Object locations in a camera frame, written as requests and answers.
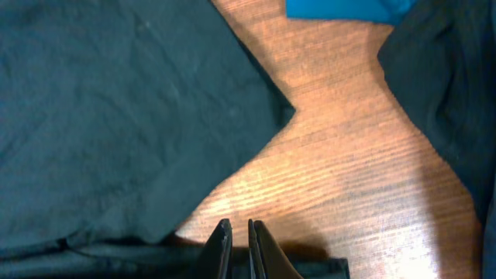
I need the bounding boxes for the dark blue garment pile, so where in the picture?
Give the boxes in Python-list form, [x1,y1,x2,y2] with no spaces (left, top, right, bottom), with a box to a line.
[285,0,496,279]

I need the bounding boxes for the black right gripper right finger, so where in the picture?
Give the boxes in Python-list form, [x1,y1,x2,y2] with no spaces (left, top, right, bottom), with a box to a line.
[248,219,303,279]

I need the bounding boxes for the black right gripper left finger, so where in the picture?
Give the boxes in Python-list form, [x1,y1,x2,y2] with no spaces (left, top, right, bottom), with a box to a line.
[195,219,233,279]

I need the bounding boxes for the black shorts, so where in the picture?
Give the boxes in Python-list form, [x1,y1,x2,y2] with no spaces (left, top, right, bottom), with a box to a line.
[1,1,350,278]

